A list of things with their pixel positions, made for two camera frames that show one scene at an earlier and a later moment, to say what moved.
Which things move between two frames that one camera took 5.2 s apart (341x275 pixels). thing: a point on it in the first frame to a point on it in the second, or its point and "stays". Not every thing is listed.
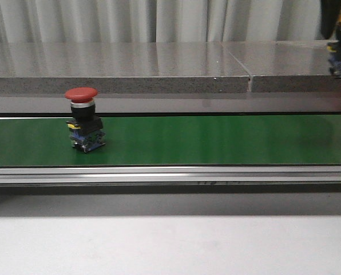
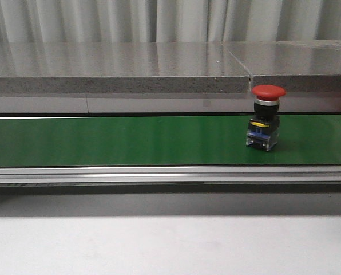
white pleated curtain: [91, 21] stays
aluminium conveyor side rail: [316, 174] stays
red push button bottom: [84, 126] to [262, 133]
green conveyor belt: [325, 140] stays
